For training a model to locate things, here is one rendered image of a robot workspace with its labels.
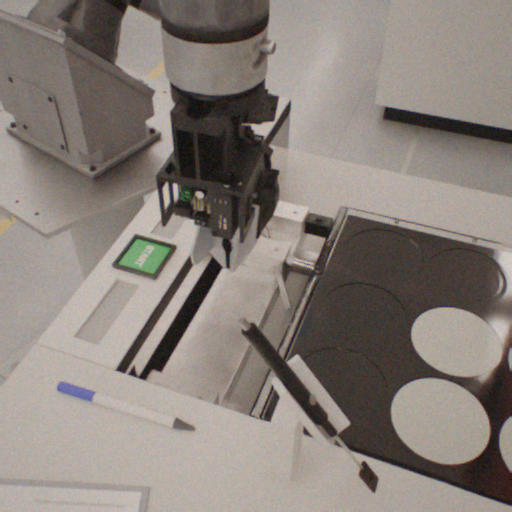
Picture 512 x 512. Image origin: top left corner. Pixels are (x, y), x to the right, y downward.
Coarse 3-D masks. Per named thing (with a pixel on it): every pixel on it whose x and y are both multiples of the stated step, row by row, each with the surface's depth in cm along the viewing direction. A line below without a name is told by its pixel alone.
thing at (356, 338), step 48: (384, 240) 85; (432, 240) 85; (336, 288) 79; (384, 288) 78; (432, 288) 78; (480, 288) 79; (336, 336) 73; (384, 336) 73; (336, 384) 68; (384, 384) 68; (480, 384) 68; (384, 432) 64; (480, 480) 61
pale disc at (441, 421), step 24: (408, 384) 68; (432, 384) 68; (408, 408) 66; (432, 408) 66; (456, 408) 66; (480, 408) 66; (408, 432) 64; (432, 432) 64; (456, 432) 64; (480, 432) 64; (432, 456) 62; (456, 456) 62
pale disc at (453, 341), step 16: (416, 320) 75; (432, 320) 75; (448, 320) 75; (464, 320) 75; (480, 320) 75; (416, 336) 73; (432, 336) 73; (448, 336) 73; (464, 336) 73; (480, 336) 73; (496, 336) 73; (432, 352) 71; (448, 352) 71; (464, 352) 71; (480, 352) 71; (496, 352) 71; (448, 368) 70; (464, 368) 70; (480, 368) 70
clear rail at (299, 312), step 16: (336, 224) 86; (320, 256) 82; (320, 272) 80; (304, 288) 78; (304, 304) 76; (288, 336) 73; (288, 352) 72; (272, 384) 68; (256, 400) 67; (256, 416) 65
